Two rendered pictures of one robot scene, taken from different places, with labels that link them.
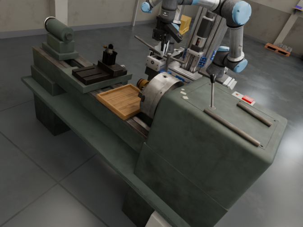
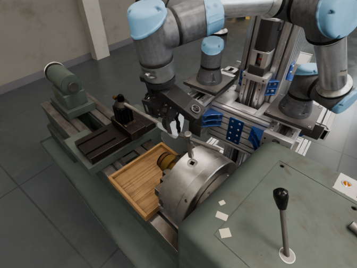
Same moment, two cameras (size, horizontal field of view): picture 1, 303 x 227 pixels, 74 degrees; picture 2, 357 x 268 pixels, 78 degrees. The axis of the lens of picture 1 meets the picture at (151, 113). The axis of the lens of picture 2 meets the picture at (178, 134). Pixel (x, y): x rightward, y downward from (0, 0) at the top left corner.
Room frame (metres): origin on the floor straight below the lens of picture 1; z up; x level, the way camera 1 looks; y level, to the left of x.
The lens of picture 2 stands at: (0.66, -0.10, 1.81)
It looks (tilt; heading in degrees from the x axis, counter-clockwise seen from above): 42 degrees down; 16
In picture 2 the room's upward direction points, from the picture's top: straight up
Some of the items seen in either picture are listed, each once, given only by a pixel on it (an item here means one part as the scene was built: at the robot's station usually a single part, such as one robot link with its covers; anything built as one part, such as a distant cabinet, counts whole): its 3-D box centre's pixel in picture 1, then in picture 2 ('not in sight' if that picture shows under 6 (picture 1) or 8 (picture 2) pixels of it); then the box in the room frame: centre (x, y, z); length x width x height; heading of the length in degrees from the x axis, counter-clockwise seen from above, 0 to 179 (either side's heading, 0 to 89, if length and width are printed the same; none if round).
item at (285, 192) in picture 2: (213, 78); (280, 198); (0.98, -0.24, 1.38); 0.04 x 0.03 x 0.05; 61
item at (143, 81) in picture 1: (144, 86); (170, 164); (1.24, 0.10, 1.08); 0.09 x 0.09 x 0.09; 61
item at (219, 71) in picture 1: (216, 68); (297, 101); (1.68, -0.40, 1.21); 0.15 x 0.15 x 0.10
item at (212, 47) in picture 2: (171, 32); (212, 51); (1.87, 0.06, 1.33); 0.13 x 0.12 x 0.14; 179
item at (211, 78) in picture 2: (167, 45); (210, 72); (1.86, 0.06, 1.21); 0.15 x 0.15 x 0.10
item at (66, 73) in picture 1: (98, 74); (117, 134); (1.52, 0.54, 0.89); 0.53 x 0.30 x 0.06; 151
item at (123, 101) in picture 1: (127, 99); (154, 176); (1.30, 0.21, 0.88); 0.36 x 0.30 x 0.04; 151
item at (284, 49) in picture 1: (278, 47); not in sight; (10.85, -4.92, 0.17); 1.19 x 0.83 x 0.33; 68
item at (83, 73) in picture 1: (101, 72); (117, 133); (1.48, 0.50, 0.95); 0.43 x 0.18 x 0.04; 151
